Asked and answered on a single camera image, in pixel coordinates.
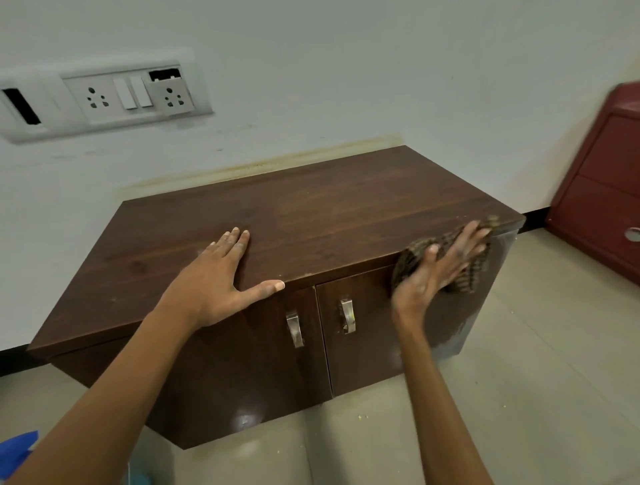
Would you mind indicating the person's left hand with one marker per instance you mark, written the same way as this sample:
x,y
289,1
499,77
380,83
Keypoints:
x,y
210,287

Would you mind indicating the person's right hand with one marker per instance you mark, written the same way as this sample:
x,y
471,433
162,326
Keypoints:
x,y
431,280

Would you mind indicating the person's left thumb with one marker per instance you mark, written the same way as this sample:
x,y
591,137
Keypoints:
x,y
260,290

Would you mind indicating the person's right fingers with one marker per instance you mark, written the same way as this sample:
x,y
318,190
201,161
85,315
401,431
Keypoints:
x,y
462,245

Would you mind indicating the brown striped cleaning cloth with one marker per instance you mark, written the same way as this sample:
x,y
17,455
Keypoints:
x,y
467,275

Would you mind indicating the person's left forearm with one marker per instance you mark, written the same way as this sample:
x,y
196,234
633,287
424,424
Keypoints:
x,y
102,404

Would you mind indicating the person's right forearm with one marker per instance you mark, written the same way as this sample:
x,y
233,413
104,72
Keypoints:
x,y
440,399

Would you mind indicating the dark brown wooden cabinet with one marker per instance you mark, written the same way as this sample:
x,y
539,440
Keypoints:
x,y
280,240

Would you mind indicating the maroon plastic drawer cabinet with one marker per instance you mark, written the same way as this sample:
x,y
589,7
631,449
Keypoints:
x,y
600,185

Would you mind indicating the blue plastic object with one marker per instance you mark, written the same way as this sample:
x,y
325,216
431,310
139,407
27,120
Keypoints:
x,y
17,452

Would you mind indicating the white wall socket switch panel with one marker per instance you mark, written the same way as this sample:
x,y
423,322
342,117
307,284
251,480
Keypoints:
x,y
132,95

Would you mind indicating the white wall plate with opening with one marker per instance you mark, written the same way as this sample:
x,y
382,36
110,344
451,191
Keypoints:
x,y
22,107

